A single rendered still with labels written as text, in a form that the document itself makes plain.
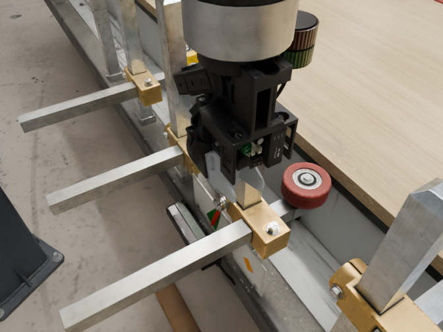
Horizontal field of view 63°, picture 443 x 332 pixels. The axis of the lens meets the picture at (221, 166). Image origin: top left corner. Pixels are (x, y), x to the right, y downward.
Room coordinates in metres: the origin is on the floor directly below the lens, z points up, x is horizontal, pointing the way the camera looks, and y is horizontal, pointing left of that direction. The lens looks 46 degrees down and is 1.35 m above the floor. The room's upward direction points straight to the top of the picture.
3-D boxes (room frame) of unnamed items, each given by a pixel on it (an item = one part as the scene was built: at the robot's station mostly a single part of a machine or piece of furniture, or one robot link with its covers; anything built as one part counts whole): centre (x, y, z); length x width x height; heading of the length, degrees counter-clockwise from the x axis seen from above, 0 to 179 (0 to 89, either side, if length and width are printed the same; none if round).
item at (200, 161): (0.29, 0.01, 1.09); 0.05 x 0.02 x 0.09; 121
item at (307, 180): (0.41, -0.14, 0.85); 0.08 x 0.08 x 0.11
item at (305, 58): (0.42, -0.08, 1.13); 0.06 x 0.06 x 0.02
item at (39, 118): (0.75, 0.26, 0.83); 0.43 x 0.03 x 0.04; 121
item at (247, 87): (0.28, -0.02, 1.15); 0.09 x 0.08 x 0.12; 31
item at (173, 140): (0.59, 0.07, 0.82); 0.13 x 0.06 x 0.05; 31
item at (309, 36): (0.42, -0.08, 1.16); 0.06 x 0.06 x 0.02
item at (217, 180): (0.28, 0.00, 1.04); 0.06 x 0.03 x 0.09; 31
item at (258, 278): (0.41, -0.01, 0.75); 0.26 x 0.01 x 0.10; 31
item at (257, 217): (0.38, -0.06, 0.85); 0.13 x 0.06 x 0.05; 31
